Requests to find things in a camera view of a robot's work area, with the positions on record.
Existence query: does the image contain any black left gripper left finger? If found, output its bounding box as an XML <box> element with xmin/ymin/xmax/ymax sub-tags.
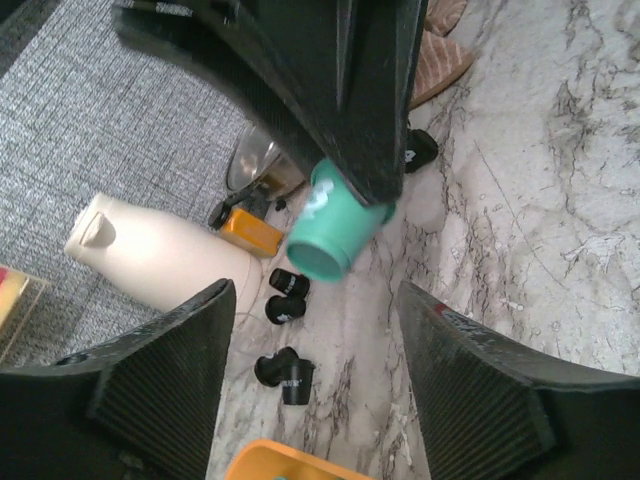
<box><xmin>1</xmin><ymin>279</ymin><xmax>236</xmax><ymax>479</ymax></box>

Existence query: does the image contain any orange spice bottle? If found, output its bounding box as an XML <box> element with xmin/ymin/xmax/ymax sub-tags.
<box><xmin>208</xmin><ymin>202</ymin><xmax>284</xmax><ymax>258</ymax></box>

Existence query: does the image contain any striped oven mitt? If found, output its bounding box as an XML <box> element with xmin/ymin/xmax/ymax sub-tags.
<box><xmin>409</xmin><ymin>0</ymin><xmax>474</xmax><ymax>110</ymax></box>

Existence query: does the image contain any white thermos jug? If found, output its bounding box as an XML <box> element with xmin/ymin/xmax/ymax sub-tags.
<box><xmin>64</xmin><ymin>193</ymin><xmax>263</xmax><ymax>313</ymax></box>

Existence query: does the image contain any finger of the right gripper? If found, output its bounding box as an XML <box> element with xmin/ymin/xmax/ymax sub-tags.
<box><xmin>111</xmin><ymin>1</ymin><xmax>426</xmax><ymax>206</ymax></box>

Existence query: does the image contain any orange storage basket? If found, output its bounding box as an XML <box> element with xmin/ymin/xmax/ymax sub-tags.
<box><xmin>225</xmin><ymin>439</ymin><xmax>371</xmax><ymax>480</ymax></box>

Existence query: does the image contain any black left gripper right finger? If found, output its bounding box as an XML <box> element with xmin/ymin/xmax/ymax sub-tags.
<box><xmin>398</xmin><ymin>281</ymin><xmax>639</xmax><ymax>479</ymax></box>

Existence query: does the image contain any black coffee capsule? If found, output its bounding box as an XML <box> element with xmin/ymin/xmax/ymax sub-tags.
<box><xmin>405</xmin><ymin>129</ymin><xmax>439</xmax><ymax>174</ymax></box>
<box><xmin>254</xmin><ymin>346</ymin><xmax>299</xmax><ymax>388</ymax></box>
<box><xmin>281</xmin><ymin>359</ymin><xmax>315</xmax><ymax>406</ymax></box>
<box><xmin>269</xmin><ymin>268</ymin><xmax>310</xmax><ymax>298</ymax></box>
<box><xmin>265</xmin><ymin>296</ymin><xmax>306</xmax><ymax>325</ymax></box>

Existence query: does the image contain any steel pot with lid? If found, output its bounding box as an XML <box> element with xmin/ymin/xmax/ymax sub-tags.
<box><xmin>226</xmin><ymin>122</ymin><xmax>306</xmax><ymax>201</ymax></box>

